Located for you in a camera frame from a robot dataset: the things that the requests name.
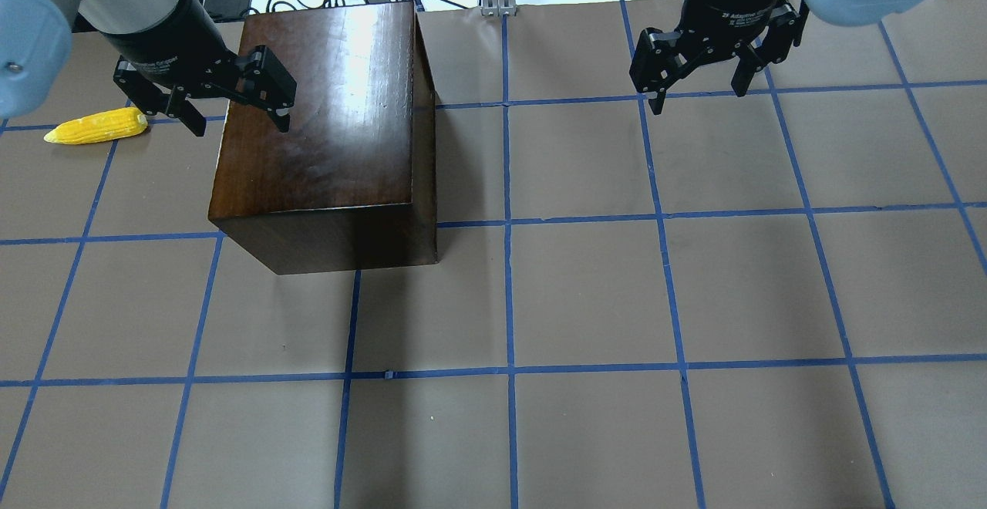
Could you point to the yellow corn cob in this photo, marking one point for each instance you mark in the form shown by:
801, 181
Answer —
103, 126

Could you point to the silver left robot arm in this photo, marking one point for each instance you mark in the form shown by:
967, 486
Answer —
37, 40

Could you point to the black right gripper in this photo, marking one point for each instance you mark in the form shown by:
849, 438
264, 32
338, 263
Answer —
728, 6

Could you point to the dark wooden cabinet box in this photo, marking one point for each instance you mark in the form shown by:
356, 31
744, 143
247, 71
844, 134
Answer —
351, 184

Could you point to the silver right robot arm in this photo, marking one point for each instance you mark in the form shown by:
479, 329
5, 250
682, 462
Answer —
845, 13

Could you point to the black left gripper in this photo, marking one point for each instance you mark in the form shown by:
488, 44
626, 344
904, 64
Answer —
171, 37

